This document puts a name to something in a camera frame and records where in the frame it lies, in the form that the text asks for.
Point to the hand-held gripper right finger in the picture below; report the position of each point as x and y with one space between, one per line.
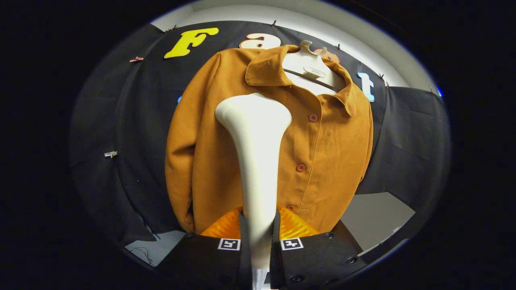
314 262

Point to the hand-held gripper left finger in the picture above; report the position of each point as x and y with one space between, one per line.
201 262

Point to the white garment steamer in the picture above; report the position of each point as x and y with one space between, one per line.
258 161

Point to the orange button shirt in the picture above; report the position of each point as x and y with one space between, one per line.
201 141

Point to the grey drawer cabinet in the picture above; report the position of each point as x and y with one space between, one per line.
375 217

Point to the small white clip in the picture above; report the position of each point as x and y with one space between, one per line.
111 154

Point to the black backdrop cloth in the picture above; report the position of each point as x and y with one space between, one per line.
141 121

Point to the white mannequin torso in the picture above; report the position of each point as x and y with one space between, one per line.
306 64

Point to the small pink clip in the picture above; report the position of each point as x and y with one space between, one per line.
136 59

